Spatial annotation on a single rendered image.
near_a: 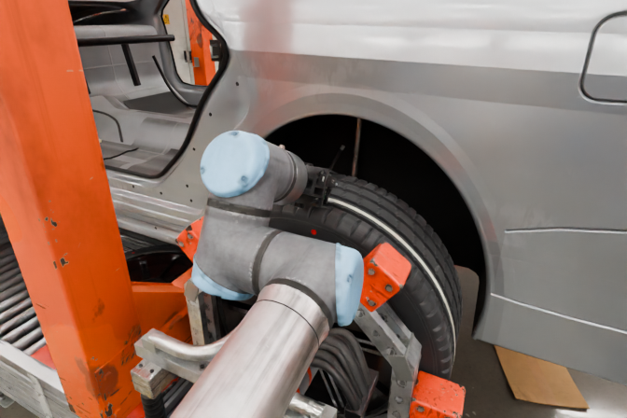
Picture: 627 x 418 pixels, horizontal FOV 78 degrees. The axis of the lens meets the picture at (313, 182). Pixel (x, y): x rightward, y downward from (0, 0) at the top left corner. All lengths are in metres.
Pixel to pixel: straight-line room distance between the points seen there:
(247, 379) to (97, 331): 0.78
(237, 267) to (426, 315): 0.43
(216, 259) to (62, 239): 0.52
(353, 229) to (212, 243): 0.33
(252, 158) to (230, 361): 0.24
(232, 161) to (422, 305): 0.47
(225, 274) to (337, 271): 0.15
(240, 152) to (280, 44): 0.57
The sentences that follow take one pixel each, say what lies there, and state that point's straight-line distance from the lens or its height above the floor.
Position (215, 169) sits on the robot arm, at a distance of 0.52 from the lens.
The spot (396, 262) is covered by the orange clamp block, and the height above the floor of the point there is 1.14.
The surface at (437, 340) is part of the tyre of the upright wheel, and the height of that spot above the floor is 0.96.
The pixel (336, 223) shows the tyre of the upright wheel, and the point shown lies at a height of 1.16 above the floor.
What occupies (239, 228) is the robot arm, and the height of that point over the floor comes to 1.29.
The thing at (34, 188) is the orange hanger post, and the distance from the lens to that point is 0.92.
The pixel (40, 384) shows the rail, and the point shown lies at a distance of 1.81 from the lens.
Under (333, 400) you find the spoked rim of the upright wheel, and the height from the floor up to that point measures 0.65.
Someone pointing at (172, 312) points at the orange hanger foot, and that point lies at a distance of 1.33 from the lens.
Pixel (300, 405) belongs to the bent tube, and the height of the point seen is 1.01.
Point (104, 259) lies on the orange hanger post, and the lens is 1.06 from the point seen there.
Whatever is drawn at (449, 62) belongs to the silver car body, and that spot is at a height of 1.45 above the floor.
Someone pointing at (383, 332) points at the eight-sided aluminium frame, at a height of 1.02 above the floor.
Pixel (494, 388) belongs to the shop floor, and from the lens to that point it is 2.14.
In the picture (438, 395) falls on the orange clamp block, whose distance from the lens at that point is 0.86.
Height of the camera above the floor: 1.53
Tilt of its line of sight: 23 degrees down
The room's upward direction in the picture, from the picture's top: straight up
